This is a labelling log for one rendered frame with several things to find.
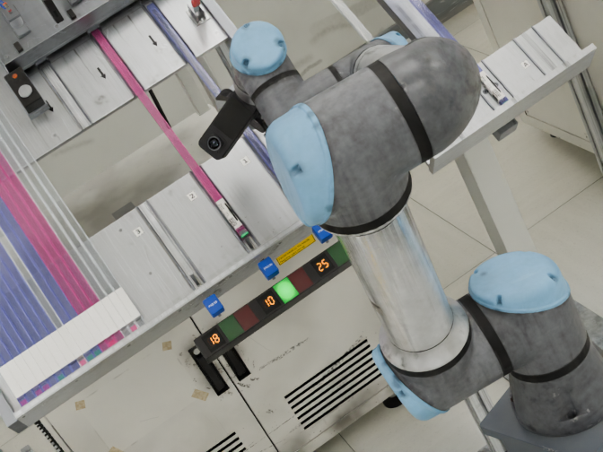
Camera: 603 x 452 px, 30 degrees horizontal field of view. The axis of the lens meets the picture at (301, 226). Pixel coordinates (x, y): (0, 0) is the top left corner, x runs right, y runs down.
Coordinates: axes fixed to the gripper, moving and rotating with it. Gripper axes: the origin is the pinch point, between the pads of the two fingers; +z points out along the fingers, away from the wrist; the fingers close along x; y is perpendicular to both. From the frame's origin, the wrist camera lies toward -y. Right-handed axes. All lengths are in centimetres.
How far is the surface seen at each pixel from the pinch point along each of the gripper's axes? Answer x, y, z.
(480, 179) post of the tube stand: -33, 29, 31
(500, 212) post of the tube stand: -40, 28, 37
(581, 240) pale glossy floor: -60, 51, 88
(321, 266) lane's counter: -22.2, -8.3, 8.0
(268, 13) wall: 62, 80, 181
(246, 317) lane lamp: -18.0, -22.9, 7.9
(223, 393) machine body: -19, -33, 57
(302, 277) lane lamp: -20.9, -11.7, 8.0
